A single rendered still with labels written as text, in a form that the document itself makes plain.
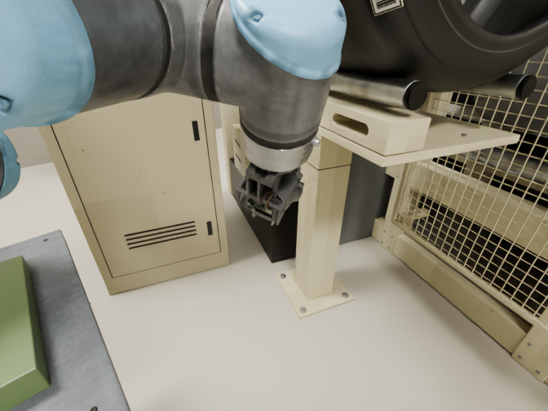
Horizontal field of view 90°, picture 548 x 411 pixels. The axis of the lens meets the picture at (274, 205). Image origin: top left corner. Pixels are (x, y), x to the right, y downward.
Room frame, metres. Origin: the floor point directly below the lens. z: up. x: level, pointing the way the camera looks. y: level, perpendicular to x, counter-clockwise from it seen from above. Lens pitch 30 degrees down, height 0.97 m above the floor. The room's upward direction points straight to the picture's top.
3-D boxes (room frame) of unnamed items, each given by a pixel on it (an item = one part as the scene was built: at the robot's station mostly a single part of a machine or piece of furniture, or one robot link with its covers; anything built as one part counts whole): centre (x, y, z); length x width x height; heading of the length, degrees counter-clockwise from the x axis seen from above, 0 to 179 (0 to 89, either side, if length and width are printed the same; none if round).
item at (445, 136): (0.69, -0.29, 0.80); 0.37 x 0.36 x 0.02; 112
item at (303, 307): (0.91, -0.18, 0.01); 0.27 x 0.27 x 0.02; 22
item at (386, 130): (0.63, -0.16, 0.83); 0.36 x 0.09 x 0.06; 22
